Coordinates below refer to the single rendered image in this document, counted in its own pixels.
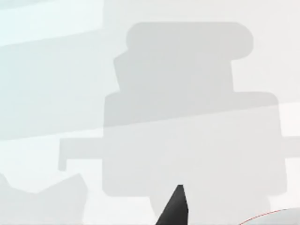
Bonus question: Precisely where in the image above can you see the grey round thing with red rim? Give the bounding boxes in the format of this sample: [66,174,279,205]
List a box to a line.
[237,207,300,225]

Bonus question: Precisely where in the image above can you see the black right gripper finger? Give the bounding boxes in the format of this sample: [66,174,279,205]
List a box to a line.
[155,184,189,225]

